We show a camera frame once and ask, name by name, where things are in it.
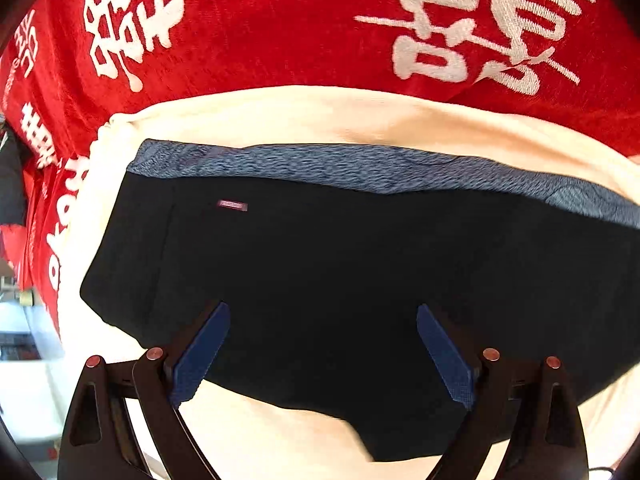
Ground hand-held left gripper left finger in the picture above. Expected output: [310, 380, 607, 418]
[57, 301, 231, 480]

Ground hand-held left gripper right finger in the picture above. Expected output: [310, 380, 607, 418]
[416, 304, 590, 480]

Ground black pants with blue waistband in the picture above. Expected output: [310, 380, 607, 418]
[80, 139, 640, 462]

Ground cream blanket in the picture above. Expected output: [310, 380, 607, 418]
[50, 85, 640, 480]

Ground red printed blanket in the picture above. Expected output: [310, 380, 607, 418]
[0, 0, 640, 341]

